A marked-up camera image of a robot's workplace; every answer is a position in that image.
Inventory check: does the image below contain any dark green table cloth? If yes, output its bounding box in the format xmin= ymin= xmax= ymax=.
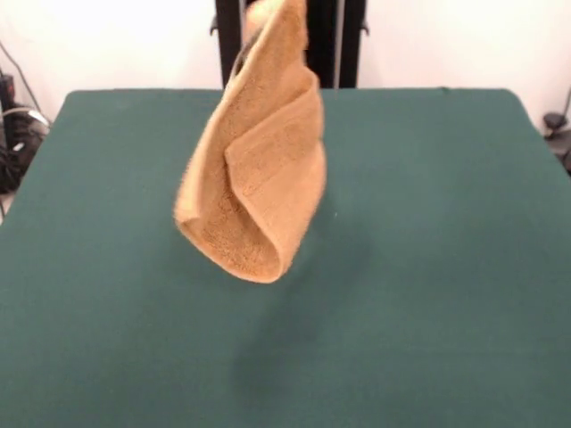
xmin=0 ymin=87 xmax=571 ymax=428

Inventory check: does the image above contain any tall black metal rack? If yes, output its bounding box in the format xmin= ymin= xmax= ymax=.
xmin=209 ymin=0 xmax=371 ymax=90

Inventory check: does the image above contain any black cable tangle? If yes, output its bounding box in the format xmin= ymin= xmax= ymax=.
xmin=0 ymin=39 xmax=53 ymax=195

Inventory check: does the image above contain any tan terry towel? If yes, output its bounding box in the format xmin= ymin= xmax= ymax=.
xmin=172 ymin=0 xmax=330 ymax=285

